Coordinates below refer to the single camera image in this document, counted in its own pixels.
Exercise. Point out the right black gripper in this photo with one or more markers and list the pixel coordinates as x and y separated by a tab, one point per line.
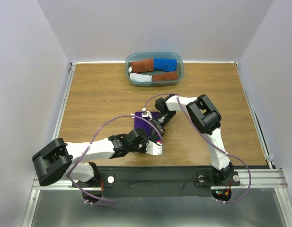
161	128

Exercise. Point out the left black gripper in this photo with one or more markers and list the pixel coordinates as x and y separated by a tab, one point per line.
145	142

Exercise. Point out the purple towel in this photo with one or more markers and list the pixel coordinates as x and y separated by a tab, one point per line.
138	123

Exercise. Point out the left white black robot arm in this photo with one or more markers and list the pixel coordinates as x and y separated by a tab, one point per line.
58	158

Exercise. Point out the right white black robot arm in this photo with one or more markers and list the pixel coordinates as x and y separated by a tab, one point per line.
206	119

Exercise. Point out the white rolled towel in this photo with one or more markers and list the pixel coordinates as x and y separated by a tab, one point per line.
140	77

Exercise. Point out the lower brown rolled towel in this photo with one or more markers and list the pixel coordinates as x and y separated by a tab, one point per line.
166	76

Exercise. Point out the brown rolled towel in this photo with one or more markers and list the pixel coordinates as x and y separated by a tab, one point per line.
145	65
166	76

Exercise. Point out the teal plastic bin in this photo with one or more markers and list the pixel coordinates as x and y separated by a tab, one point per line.
147	55

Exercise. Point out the upper brown rolled towel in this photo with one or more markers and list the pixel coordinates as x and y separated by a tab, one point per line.
145	65

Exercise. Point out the blue rolled towel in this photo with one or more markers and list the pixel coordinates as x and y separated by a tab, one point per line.
164	64

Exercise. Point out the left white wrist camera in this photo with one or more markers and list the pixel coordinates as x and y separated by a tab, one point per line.
154	148

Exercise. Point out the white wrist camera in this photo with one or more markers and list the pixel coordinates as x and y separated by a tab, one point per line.
154	148
146	113

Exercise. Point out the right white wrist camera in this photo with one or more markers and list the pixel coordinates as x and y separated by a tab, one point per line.
146	113

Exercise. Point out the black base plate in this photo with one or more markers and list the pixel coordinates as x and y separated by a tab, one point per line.
158	181

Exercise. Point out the aluminium frame rail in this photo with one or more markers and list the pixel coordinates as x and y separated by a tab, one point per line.
102	102

